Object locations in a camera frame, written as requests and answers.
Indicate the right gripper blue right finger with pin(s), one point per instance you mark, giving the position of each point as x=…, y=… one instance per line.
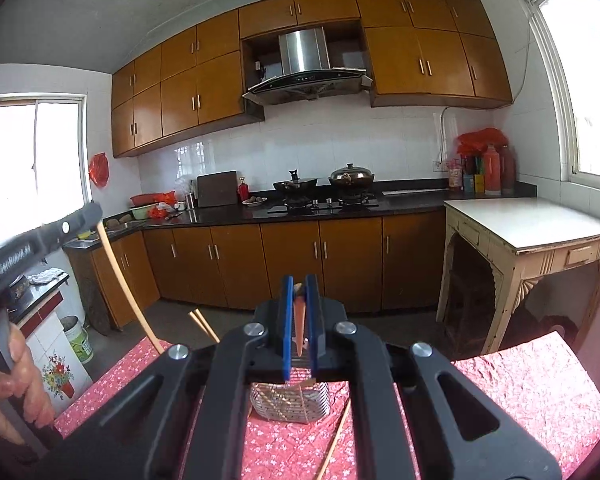
x=414, y=414

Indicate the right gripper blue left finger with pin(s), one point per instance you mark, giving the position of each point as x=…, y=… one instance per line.
x=184, y=416

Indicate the light wooden chopstick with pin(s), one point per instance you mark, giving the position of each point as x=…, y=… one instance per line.
x=299, y=317
x=127, y=292

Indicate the brown lower kitchen cabinets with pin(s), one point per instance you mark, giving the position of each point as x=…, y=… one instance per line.
x=370, y=264

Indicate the brown kitchen cabinets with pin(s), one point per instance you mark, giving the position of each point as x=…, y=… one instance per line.
x=370, y=264
x=224, y=72

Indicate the brown upper kitchen cabinets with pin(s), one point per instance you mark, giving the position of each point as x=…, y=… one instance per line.
x=224, y=72

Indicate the left human hand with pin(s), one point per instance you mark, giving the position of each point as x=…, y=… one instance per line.
x=24, y=381

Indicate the flower decorated white cabinet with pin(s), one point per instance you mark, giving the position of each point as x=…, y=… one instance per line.
x=36, y=313

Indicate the white plastic bucket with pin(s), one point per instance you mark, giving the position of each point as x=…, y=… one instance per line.
x=78, y=338

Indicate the chopstick in holder leaning left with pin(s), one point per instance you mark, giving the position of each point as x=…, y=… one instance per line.
x=204, y=325

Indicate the red floral tablecloth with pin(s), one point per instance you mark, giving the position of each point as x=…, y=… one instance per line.
x=540, y=383

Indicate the red plastic basin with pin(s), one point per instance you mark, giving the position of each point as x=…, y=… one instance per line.
x=141, y=200

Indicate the cream wooden side table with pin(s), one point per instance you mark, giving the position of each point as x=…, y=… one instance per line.
x=523, y=240

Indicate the dark cutting board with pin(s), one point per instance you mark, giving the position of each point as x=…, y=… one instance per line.
x=217, y=190

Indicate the small red bottle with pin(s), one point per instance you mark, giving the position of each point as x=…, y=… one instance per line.
x=243, y=189

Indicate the black lidded pot right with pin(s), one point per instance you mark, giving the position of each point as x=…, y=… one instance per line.
x=351, y=179

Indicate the black wok left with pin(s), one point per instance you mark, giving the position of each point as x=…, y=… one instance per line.
x=295, y=186

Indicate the orange thermos bottle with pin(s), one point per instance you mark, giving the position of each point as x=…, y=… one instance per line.
x=492, y=171

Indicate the red bag on counter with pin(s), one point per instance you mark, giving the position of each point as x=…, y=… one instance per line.
x=475, y=143

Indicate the steel range hood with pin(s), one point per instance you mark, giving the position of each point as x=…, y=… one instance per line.
x=306, y=64

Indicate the wire metal utensil holder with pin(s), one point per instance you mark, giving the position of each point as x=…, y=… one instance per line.
x=301, y=403

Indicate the red plastic bag on wall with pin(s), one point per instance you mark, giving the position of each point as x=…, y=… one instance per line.
x=98, y=170

